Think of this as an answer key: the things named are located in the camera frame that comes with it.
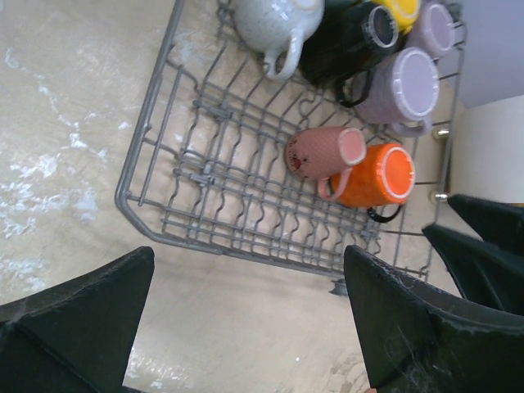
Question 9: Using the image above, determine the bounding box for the white mug black handle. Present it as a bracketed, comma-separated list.
[299, 1, 400, 108]

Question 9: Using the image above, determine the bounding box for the white round drawer cabinet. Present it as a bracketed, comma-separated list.
[430, 96, 523, 207]

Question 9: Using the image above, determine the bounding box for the grey wire dish rack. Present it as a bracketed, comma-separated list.
[114, 0, 468, 283]

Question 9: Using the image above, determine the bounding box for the yellow mug black handle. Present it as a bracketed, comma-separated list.
[376, 0, 422, 34]

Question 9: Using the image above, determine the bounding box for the orange mug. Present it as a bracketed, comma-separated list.
[337, 143, 416, 224]

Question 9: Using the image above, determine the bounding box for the purple mug black handle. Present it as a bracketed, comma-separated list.
[405, 1, 455, 60]

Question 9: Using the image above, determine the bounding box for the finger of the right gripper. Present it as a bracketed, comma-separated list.
[447, 194, 523, 254]
[422, 224, 523, 315]

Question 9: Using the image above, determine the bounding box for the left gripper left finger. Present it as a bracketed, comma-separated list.
[1, 246, 155, 392]

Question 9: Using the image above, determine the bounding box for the lavender mug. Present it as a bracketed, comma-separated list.
[355, 47, 439, 138]

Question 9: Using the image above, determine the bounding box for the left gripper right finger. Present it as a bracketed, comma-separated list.
[344, 246, 523, 392]

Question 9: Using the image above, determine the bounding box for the salmon pink mug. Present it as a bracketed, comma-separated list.
[284, 126, 367, 201]

